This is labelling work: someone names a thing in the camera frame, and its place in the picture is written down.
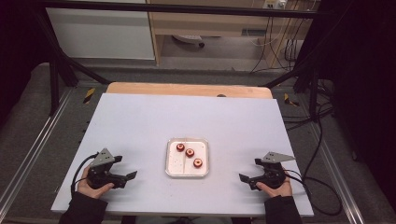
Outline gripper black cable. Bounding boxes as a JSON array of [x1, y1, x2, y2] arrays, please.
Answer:
[[283, 118, 344, 217], [70, 151, 100, 200]]

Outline black metal frame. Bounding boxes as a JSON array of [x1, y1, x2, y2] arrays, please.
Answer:
[[33, 1, 325, 123]]

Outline person's right hand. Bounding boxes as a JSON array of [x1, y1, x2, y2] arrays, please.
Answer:
[[255, 168, 294, 199]]

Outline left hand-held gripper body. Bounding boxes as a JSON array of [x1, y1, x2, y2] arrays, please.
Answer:
[[86, 147, 129, 190]]

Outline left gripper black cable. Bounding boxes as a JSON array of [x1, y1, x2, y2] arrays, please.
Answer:
[[70, 151, 100, 200]]

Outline bundle of hanging cables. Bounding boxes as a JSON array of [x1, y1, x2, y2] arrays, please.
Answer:
[[249, 8, 309, 75]]

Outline wooden table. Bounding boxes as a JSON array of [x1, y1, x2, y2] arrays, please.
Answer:
[[106, 81, 275, 100]]

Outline aluminium floor rail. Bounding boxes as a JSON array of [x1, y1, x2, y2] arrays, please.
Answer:
[[306, 122, 366, 224], [0, 88, 75, 214]]

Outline white cabinet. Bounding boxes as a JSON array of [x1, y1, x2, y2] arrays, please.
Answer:
[[45, 0, 156, 61]]

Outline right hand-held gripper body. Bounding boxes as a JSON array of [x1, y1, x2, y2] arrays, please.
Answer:
[[247, 151, 297, 191]]

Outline wooden desk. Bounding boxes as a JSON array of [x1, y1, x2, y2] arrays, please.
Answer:
[[145, 0, 319, 67]]

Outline black curtain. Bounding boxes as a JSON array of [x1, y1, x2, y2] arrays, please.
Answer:
[[0, 0, 50, 120], [306, 0, 396, 204]]

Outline white chair base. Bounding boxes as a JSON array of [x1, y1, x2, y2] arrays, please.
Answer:
[[172, 34, 206, 49]]

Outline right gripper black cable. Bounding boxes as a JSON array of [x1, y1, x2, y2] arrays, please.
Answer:
[[283, 118, 344, 217]]

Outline white metal tray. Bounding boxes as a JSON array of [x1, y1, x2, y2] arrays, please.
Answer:
[[164, 137, 210, 178]]

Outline white power strip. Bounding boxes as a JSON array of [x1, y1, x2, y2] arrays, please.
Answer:
[[262, 0, 288, 10]]

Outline person's left hand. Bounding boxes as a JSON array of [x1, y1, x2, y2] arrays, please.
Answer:
[[77, 165, 115, 200]]

